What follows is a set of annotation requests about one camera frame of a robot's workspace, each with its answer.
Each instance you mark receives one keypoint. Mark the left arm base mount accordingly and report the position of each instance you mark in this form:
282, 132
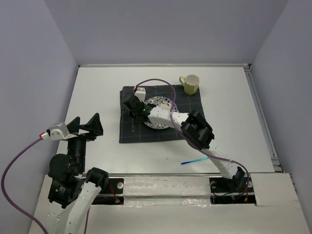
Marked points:
112, 194

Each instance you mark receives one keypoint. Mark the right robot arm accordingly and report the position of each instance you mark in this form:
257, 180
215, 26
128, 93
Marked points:
194, 129

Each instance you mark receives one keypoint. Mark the iridescent spoon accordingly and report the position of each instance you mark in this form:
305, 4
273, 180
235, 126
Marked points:
193, 161

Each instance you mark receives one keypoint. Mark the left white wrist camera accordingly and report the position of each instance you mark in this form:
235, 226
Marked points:
57, 132

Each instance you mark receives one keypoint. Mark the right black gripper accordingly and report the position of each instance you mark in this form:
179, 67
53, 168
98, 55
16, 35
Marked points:
131, 113

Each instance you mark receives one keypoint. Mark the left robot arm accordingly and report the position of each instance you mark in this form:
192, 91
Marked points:
70, 197

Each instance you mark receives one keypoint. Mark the iridescent fork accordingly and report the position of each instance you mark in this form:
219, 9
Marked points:
133, 124

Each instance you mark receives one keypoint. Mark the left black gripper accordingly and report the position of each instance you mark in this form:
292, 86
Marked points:
94, 125

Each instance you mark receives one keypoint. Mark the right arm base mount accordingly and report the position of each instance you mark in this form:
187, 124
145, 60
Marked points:
225, 191

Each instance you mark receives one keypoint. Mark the dark plaid cloth napkin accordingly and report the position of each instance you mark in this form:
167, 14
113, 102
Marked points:
144, 134

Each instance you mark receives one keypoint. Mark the blue floral plate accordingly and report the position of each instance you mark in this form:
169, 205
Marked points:
164, 103

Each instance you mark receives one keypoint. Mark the cream yellow mug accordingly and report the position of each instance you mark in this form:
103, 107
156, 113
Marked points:
190, 84

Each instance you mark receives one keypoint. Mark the aluminium table edge rail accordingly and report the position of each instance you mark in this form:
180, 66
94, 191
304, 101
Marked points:
239, 65

